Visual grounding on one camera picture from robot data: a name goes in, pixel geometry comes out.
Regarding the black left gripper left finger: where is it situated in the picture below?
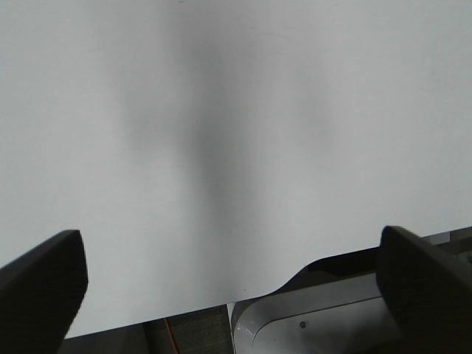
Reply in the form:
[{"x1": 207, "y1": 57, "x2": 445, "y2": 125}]
[{"x1": 1, "y1": 230, "x2": 89, "y2": 353}]

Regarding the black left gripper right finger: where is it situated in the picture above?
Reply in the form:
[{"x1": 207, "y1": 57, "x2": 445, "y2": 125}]
[{"x1": 376, "y1": 226, "x2": 471, "y2": 353}]

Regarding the orange cable on floor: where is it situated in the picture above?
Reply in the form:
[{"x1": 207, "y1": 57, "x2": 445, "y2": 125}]
[{"x1": 164, "y1": 317, "x2": 180, "y2": 354}]

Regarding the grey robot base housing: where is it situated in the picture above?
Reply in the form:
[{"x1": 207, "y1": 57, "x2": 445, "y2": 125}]
[{"x1": 232, "y1": 273, "x2": 402, "y2": 353}]

